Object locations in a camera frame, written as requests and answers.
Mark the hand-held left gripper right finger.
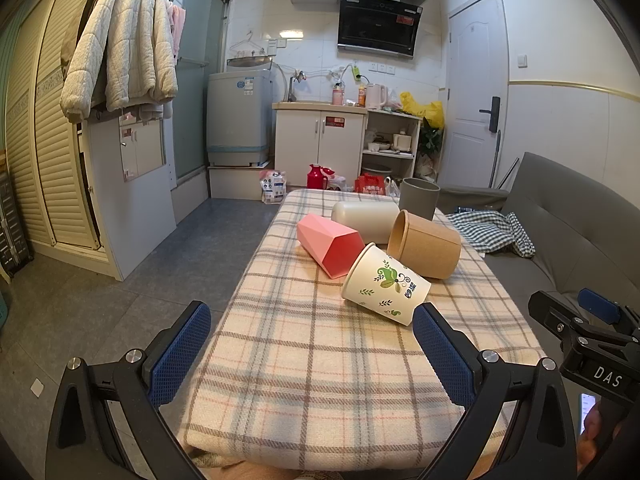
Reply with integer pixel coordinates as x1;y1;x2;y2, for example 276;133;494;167
412;302;581;480

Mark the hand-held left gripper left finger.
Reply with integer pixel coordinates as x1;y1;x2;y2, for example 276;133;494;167
46;301;212;480

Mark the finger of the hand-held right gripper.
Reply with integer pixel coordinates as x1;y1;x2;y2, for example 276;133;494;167
578;288;640;333
528;290;592;347

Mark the white floral paper cup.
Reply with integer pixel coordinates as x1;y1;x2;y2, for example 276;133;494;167
341;242;432;327

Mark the brown kraft paper cup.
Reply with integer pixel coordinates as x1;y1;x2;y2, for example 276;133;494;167
387;209;462;280

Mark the cream plastic cup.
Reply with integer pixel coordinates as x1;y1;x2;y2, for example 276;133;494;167
331;201;401;245

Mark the grey plastic cup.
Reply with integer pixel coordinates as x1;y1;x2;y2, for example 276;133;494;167
398;178;441;222

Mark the pink faceted cup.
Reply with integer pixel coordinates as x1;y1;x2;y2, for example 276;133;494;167
296;213;366;279

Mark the person's right hand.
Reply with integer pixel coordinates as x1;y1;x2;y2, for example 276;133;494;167
577;402;606;477

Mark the grey sofa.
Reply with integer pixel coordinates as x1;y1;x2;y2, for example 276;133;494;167
435;151;640;321

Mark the green checkered cloth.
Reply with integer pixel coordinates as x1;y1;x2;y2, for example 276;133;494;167
445;210;536;259

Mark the plaid tablecloth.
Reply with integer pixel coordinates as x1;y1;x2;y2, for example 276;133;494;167
181;187;548;472

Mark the white washing machine platform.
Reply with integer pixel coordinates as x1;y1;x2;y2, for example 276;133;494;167
209;160;275;200

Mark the red shopping bag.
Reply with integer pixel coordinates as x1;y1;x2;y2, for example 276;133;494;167
355;174;391;196

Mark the white blue carton pack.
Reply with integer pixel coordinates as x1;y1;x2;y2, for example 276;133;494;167
259;170;288;205

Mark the green plant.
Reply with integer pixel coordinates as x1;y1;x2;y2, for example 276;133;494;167
419;125;444;181

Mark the white open shelf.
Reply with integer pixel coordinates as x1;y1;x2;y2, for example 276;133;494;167
360;108;423;181

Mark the dark suitcase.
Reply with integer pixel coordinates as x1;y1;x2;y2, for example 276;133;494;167
0;175;33;276

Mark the red thermos jug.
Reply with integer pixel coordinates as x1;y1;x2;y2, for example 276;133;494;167
307;163;335;191

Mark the cream louvered wardrobe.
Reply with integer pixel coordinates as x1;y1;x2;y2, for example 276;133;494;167
0;0;123;281

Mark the yellow plastic bag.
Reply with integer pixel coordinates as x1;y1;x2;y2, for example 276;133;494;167
400;91;445;130

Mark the grey washing machine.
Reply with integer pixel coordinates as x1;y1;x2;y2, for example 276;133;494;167
207;67;275;167

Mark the white sink cabinet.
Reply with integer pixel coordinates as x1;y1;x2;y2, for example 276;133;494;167
272;101;368;191

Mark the white door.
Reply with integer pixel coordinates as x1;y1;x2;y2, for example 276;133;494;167
440;0;511;188

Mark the white electric kettle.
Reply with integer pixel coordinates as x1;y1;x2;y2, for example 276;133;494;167
366;83;389;110

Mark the metal faucet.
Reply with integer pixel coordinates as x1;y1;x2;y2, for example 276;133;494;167
288;70;307;103

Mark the metal basin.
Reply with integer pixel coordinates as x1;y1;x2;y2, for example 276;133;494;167
226;55;273;73

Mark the frosted glass sliding door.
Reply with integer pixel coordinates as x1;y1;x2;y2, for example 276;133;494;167
165;0;233;191

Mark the white puffer jacket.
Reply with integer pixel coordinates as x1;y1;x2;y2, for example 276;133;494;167
60;0;178;123

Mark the pink towel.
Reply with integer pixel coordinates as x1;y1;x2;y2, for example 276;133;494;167
167;2;187;61

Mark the black range hood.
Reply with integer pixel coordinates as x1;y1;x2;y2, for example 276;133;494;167
337;0;423;58

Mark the mop handle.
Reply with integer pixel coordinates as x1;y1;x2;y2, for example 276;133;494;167
492;130;504;187

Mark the black door lock handle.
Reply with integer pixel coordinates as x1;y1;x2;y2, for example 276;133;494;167
479;96;501;133

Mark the wire clothes hanger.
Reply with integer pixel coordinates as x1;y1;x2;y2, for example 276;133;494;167
230;30;268;57

